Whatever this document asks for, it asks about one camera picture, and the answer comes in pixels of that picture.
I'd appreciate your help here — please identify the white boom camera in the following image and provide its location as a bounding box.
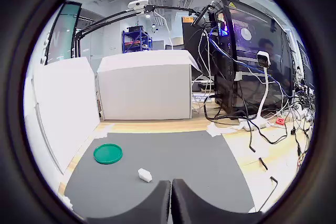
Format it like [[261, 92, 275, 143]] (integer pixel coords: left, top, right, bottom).
[[128, 0, 150, 10]]

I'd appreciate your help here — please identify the dark grey mat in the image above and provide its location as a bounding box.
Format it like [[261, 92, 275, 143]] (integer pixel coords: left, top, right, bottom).
[[64, 131, 255, 220]]

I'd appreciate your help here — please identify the blue metal shelf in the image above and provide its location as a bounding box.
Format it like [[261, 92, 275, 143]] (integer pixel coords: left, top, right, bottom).
[[122, 26, 153, 53]]

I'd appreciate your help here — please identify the black taped table cable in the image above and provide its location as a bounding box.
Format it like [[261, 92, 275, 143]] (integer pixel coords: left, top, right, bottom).
[[249, 144, 278, 213]]

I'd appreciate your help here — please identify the black boom stand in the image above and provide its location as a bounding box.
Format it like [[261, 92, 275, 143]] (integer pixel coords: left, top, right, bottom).
[[74, 4, 213, 57]]

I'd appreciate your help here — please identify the black computer tower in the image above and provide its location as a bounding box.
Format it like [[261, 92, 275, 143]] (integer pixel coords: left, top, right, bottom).
[[209, 0, 296, 114]]

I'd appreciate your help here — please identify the white tape piece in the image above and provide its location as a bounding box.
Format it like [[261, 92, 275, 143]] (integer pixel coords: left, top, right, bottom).
[[206, 122, 237, 138], [59, 195, 75, 210], [94, 123, 115, 140]]

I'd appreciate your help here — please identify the white power strip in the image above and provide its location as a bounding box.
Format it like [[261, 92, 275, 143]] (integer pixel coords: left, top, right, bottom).
[[238, 115, 269, 131]]

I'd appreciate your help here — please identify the white gooseneck camera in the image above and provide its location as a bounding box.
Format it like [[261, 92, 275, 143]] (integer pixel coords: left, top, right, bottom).
[[244, 50, 272, 130]]

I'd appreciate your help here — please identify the long white partition panel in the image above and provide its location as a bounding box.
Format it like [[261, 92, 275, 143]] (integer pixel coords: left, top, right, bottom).
[[34, 56, 101, 168]]

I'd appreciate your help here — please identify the round green lid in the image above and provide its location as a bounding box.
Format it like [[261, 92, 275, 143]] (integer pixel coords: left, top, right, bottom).
[[93, 143, 123, 165]]

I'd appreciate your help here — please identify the dark glass panel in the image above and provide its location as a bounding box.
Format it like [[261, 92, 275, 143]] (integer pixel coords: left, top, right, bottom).
[[40, 2, 82, 65]]

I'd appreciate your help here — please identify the small white plastic terminal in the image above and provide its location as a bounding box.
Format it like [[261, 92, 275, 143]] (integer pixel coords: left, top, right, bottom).
[[138, 167, 153, 183]]

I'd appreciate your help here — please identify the black monitor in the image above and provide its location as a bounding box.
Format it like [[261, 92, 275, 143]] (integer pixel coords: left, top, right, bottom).
[[181, 15, 211, 59]]

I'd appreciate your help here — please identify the large white box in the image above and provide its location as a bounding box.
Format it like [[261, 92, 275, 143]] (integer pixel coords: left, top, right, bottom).
[[96, 50, 200, 121]]

